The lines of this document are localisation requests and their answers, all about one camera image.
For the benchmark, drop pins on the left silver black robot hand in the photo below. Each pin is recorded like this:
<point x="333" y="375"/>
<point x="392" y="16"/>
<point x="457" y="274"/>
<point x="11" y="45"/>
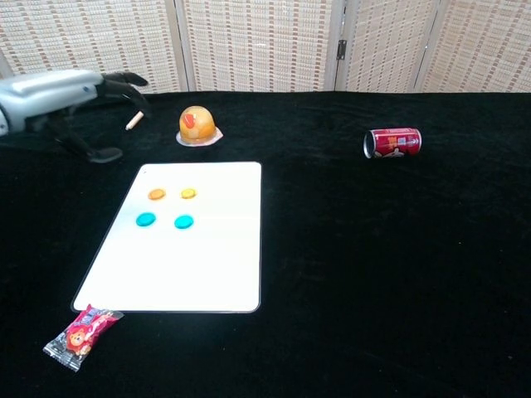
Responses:
<point x="45" y="97"/>

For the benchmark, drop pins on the orange disc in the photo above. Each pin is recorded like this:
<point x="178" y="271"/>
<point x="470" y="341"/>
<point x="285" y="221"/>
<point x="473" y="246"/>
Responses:
<point x="157" y="194"/>
<point x="188" y="193"/>

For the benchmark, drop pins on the cyan disc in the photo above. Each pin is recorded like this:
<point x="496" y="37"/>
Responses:
<point x="183" y="221"/>
<point x="145" y="219"/>

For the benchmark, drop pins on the small wooden stick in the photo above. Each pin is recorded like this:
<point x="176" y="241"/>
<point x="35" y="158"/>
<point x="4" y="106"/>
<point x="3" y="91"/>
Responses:
<point x="133" y="121"/>

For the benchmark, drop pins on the orange fruit jelly cup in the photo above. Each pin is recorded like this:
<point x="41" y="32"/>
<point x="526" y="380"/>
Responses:
<point x="197" y="126"/>

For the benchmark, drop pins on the bamboo folding screen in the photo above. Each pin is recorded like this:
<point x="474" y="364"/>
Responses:
<point x="257" y="41"/>

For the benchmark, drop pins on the white rectangular board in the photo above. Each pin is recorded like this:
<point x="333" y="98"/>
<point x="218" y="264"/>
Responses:
<point x="186" y="265"/>

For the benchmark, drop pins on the red snack packet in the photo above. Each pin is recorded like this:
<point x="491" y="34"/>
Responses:
<point x="81" y="338"/>

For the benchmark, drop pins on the black screen hinge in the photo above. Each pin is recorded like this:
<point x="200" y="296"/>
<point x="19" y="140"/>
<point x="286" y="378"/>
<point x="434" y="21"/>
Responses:
<point x="341" y="49"/>

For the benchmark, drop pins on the black tablecloth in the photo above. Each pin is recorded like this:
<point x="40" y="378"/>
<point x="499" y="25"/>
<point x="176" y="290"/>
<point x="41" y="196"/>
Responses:
<point x="352" y="248"/>

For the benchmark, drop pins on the red drink can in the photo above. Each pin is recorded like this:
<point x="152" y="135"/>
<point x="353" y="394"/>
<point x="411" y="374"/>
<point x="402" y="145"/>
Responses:
<point x="396" y="143"/>

